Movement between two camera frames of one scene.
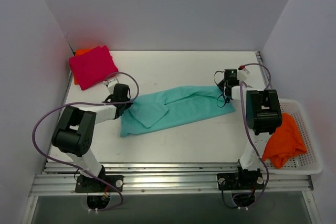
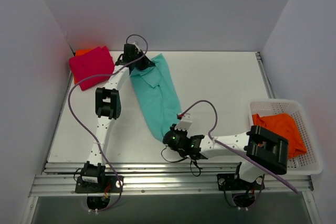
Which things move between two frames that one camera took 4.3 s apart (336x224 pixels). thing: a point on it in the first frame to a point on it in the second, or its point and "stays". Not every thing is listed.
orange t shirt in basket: (284, 144) stays
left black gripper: (125, 106) to (143, 63)
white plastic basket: (310, 162) stays
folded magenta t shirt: (92, 66) stays
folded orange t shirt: (77, 52) stays
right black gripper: (226, 90) to (170, 135)
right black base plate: (241, 181) stays
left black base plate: (86, 184) stays
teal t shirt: (156, 108) to (155, 91)
